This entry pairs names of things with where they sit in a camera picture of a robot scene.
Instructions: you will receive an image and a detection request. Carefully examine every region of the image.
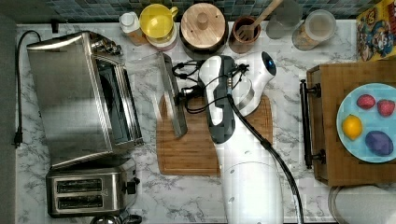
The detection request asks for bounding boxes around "brown utensil holder cup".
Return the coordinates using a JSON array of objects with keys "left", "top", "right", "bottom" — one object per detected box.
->
[{"left": 229, "top": 16, "right": 262, "bottom": 54}]

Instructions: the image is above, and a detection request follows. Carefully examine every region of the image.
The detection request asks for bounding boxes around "purple plum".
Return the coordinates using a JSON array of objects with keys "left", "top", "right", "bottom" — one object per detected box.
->
[{"left": 365, "top": 131, "right": 394, "bottom": 156}]

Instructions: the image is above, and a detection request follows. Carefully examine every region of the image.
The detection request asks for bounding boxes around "glass oven door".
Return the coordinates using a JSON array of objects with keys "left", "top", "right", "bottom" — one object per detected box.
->
[{"left": 126, "top": 51, "right": 188, "bottom": 138}]

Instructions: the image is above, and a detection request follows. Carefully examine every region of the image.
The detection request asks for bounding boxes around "wooden round lid jar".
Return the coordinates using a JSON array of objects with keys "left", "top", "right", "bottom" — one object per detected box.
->
[{"left": 179, "top": 3, "right": 229, "bottom": 60}]

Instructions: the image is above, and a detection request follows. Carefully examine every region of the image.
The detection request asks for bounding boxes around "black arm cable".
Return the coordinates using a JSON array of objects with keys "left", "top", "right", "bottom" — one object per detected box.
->
[{"left": 171, "top": 60, "right": 305, "bottom": 224}]

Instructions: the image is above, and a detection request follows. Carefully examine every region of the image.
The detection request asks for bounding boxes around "small white-capped bottle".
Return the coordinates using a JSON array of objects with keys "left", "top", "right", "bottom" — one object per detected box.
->
[{"left": 119, "top": 12, "right": 148, "bottom": 46}]

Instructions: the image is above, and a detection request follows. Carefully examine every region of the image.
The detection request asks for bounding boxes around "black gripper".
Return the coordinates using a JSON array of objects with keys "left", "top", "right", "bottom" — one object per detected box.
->
[{"left": 175, "top": 85, "right": 204, "bottom": 105}]

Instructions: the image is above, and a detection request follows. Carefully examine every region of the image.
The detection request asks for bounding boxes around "yellow measuring cup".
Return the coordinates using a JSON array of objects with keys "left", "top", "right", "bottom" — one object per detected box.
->
[{"left": 139, "top": 4, "right": 178, "bottom": 38}]

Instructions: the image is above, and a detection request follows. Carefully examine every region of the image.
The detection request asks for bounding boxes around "red strawberry right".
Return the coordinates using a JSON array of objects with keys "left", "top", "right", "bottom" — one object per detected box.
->
[{"left": 377, "top": 100, "right": 395, "bottom": 118}]

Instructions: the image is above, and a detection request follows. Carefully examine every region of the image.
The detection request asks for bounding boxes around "red strawberry left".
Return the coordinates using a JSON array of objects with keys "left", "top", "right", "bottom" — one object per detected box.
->
[{"left": 357, "top": 94, "right": 375, "bottom": 110}]

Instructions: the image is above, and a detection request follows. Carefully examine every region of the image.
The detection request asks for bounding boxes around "stainless steel two-slot toaster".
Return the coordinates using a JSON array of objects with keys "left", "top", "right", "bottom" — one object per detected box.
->
[{"left": 46, "top": 165, "right": 140, "bottom": 218}]

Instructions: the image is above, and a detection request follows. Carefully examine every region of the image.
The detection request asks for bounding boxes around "clear jar with cereal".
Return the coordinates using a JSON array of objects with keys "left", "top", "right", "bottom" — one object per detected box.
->
[{"left": 292, "top": 9, "right": 336, "bottom": 51}]

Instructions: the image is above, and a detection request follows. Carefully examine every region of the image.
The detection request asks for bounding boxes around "red strawberry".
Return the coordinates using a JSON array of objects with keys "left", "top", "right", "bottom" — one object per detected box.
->
[
  {"left": 357, "top": 94, "right": 375, "bottom": 110},
  {"left": 377, "top": 100, "right": 395, "bottom": 118}
]

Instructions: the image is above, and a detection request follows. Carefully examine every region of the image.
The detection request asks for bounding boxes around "yellow lemon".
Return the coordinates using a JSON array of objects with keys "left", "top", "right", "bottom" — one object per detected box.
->
[{"left": 342, "top": 114, "right": 363, "bottom": 140}]

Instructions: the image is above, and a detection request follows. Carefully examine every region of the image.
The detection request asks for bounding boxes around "light blue plate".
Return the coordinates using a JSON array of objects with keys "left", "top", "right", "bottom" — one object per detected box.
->
[{"left": 336, "top": 83, "right": 396, "bottom": 163}]

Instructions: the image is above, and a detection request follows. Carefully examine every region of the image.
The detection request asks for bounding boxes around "colourful cereal box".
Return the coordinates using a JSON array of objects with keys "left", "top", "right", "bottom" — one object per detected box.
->
[{"left": 357, "top": 0, "right": 396, "bottom": 62}]

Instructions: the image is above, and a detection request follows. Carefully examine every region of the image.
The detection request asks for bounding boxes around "black power cord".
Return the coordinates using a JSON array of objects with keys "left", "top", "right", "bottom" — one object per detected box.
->
[{"left": 11, "top": 30, "right": 42, "bottom": 148}]

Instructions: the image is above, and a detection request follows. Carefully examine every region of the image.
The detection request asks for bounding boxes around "wooden spatula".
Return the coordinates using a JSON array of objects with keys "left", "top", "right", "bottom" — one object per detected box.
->
[{"left": 236, "top": 0, "right": 283, "bottom": 41}]

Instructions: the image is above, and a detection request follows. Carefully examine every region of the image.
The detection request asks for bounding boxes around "clear glass cup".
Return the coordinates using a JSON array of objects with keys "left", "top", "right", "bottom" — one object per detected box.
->
[{"left": 265, "top": 0, "right": 303, "bottom": 39}]

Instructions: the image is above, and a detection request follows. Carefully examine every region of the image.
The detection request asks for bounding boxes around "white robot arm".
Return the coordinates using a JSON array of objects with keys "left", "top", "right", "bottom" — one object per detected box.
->
[{"left": 179, "top": 51, "right": 284, "bottom": 224}]

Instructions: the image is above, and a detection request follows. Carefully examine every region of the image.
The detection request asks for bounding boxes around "stainless steel toaster oven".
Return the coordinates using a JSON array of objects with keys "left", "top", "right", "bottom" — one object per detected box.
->
[{"left": 27, "top": 31, "right": 143, "bottom": 169}]

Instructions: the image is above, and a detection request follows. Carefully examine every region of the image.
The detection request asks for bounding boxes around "bamboo cutting board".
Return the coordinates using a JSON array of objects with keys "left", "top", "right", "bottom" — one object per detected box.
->
[{"left": 156, "top": 95, "right": 273, "bottom": 176}]

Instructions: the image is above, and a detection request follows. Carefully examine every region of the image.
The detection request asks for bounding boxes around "wooden tray with handle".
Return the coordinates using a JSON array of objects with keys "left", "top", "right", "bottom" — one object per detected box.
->
[{"left": 300, "top": 61, "right": 395, "bottom": 187}]

